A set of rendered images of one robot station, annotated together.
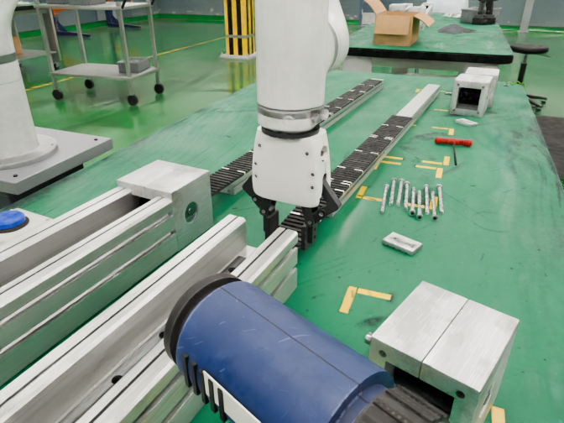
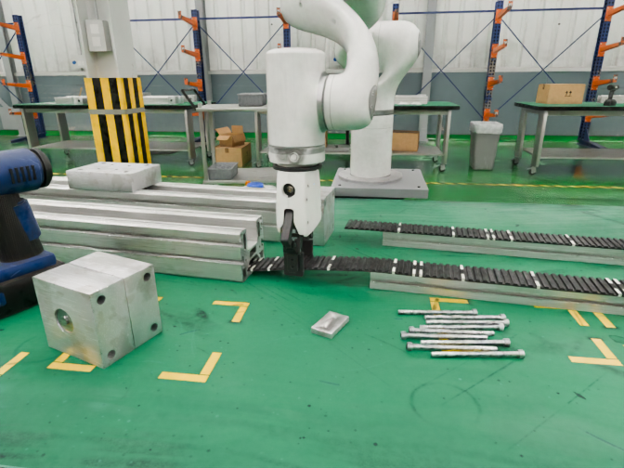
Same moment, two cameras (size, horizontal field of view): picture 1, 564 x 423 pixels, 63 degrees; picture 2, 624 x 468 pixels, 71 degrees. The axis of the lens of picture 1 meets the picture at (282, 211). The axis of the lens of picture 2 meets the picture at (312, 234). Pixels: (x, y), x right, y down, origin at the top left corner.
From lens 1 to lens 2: 80 cm
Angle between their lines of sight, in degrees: 70
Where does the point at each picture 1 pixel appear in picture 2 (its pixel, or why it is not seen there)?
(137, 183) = not seen: hidden behind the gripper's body
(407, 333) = (94, 259)
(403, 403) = not seen: outside the picture
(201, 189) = not seen: hidden behind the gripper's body
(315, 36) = (275, 86)
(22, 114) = (373, 151)
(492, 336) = (76, 283)
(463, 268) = (297, 366)
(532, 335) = (176, 403)
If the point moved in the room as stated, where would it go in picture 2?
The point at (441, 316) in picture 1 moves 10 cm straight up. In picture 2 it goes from (106, 268) to (92, 187)
